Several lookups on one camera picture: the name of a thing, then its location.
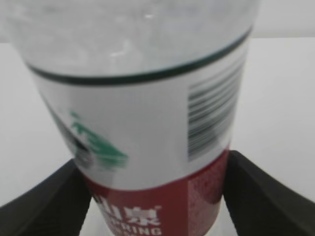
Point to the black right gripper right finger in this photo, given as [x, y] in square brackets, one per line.
[259, 205]

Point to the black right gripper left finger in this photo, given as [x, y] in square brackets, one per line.
[56, 207]

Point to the clear water bottle red label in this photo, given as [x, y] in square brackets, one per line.
[144, 93]

